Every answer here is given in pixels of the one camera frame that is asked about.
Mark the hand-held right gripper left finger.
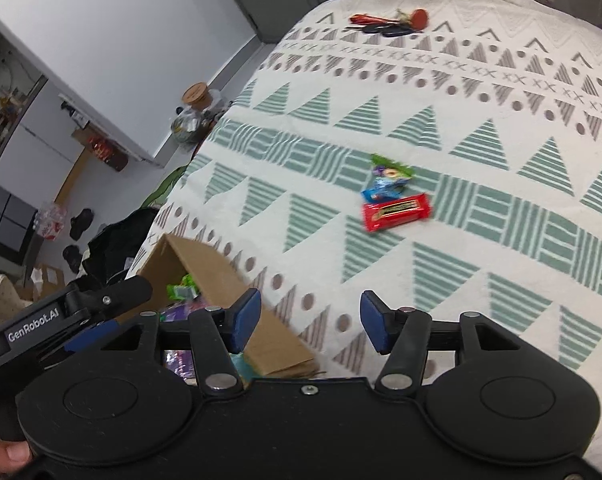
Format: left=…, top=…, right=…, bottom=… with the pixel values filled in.
left=92, top=288, right=263, bottom=399

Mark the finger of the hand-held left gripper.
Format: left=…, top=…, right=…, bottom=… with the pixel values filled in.
left=65, top=276, right=154, bottom=322
left=65, top=321, right=124, bottom=354

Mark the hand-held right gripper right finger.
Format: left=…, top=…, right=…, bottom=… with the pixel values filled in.
left=359, top=290, right=519, bottom=399

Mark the brown cardboard box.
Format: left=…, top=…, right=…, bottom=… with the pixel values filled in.
left=126, top=234, right=319, bottom=380

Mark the light green small packet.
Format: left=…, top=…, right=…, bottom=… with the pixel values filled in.
left=167, top=273, right=200, bottom=302

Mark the person's left hand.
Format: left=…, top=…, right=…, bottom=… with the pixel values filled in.
left=0, top=432, right=34, bottom=479

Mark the white dotted cloth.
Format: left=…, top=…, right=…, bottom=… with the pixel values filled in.
left=0, top=275, right=32, bottom=332

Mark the black bag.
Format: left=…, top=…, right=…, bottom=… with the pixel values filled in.
left=83, top=207, right=160, bottom=286

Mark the black shoe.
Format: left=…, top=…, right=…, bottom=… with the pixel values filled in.
left=62, top=245, right=84, bottom=275
left=70, top=208, right=94, bottom=241

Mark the clear plastic bag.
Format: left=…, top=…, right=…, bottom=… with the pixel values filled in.
left=36, top=202, right=64, bottom=241

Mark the patterned triangle blanket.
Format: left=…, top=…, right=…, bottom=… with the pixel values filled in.
left=126, top=0, right=602, bottom=480

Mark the red snack packet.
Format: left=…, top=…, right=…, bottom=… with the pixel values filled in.
left=362, top=194, right=433, bottom=233

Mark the dark grey cabinet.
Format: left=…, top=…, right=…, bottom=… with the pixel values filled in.
left=0, top=180, right=38, bottom=262

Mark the green cloth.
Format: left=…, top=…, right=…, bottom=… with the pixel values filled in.
left=140, top=166, right=188, bottom=209

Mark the small blue candy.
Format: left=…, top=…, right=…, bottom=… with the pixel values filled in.
left=362, top=182, right=407, bottom=204

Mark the red bottle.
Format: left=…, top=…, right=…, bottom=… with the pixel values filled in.
left=88, top=135, right=130, bottom=173

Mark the green candy packet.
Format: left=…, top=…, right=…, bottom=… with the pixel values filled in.
left=370, top=155, right=416, bottom=186

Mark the glass jar with cork lid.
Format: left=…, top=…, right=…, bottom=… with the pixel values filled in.
left=172, top=82, right=228, bottom=146

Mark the cluttered shelf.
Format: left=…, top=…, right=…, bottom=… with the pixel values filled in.
left=0, top=35, right=48, bottom=177

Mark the white cabinet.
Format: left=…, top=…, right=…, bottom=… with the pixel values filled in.
left=0, top=0, right=262, bottom=168

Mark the key bunch with red tag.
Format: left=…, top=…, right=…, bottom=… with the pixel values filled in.
left=348, top=7, right=431, bottom=38

